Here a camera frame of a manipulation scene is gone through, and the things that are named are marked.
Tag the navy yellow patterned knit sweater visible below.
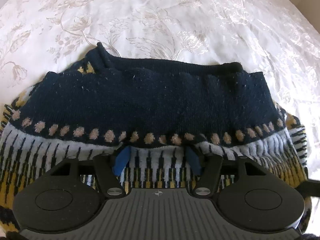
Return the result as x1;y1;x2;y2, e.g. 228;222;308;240
1;43;319;239

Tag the white floral bedspread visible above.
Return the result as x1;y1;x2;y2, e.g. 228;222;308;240
1;0;319;179

